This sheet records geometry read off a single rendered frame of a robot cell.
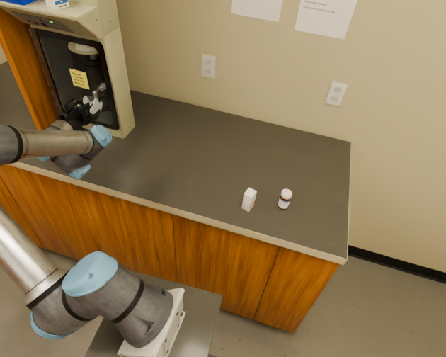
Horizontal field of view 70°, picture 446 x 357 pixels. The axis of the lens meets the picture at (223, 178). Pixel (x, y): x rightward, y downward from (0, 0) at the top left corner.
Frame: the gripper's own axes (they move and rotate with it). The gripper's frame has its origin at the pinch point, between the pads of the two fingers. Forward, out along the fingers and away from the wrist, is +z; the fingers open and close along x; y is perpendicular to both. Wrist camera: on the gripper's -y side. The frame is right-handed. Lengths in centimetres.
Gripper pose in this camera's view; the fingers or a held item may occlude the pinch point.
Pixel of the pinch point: (98, 104)
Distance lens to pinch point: 143.5
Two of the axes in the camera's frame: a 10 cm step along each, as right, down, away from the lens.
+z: 3.0, -6.7, 6.8
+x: -9.5, -2.6, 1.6
